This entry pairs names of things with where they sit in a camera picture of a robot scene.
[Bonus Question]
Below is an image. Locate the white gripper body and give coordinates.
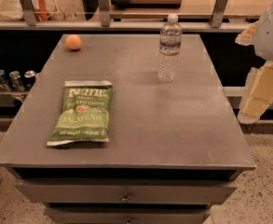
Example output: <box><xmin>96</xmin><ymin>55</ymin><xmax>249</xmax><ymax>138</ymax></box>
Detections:
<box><xmin>254</xmin><ymin>1</ymin><xmax>273</xmax><ymax>61</ymax></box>

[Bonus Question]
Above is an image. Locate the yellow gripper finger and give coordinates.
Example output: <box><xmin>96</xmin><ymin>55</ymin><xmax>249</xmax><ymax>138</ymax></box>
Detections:
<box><xmin>238</xmin><ymin>61</ymin><xmax>273</xmax><ymax>124</ymax></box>
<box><xmin>235</xmin><ymin>22</ymin><xmax>257</xmax><ymax>46</ymax></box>

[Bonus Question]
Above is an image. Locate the green jalapeno chip bag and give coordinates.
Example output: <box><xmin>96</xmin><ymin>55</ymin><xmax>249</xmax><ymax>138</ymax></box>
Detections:
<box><xmin>47</xmin><ymin>80</ymin><xmax>113</xmax><ymax>147</ymax></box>

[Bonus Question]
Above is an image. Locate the clear plastic water bottle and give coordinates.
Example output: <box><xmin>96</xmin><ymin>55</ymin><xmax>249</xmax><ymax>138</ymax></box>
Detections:
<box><xmin>157</xmin><ymin>14</ymin><xmax>183</xmax><ymax>82</ymax></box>

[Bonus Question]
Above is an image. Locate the grey drawer cabinet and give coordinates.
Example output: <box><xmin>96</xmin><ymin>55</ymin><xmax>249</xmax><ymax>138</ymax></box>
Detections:
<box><xmin>0</xmin><ymin>35</ymin><xmax>255</xmax><ymax>224</ymax></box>

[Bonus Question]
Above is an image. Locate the orange ball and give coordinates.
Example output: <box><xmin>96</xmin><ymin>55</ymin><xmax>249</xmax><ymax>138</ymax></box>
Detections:
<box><xmin>65</xmin><ymin>35</ymin><xmax>82</xmax><ymax>50</ymax></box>

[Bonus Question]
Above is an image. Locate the metal shelf rack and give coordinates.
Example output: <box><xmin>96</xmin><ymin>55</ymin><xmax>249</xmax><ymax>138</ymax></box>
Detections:
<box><xmin>0</xmin><ymin>0</ymin><xmax>273</xmax><ymax>34</ymax></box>

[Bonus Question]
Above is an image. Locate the dark soda can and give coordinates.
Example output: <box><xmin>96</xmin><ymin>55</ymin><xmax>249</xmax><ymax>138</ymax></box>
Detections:
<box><xmin>24</xmin><ymin>70</ymin><xmax>36</xmax><ymax>89</ymax></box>

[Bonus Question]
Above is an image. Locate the silver green soda can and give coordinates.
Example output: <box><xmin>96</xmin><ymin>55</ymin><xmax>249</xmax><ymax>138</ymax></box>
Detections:
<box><xmin>9</xmin><ymin>71</ymin><xmax>25</xmax><ymax>91</ymax></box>

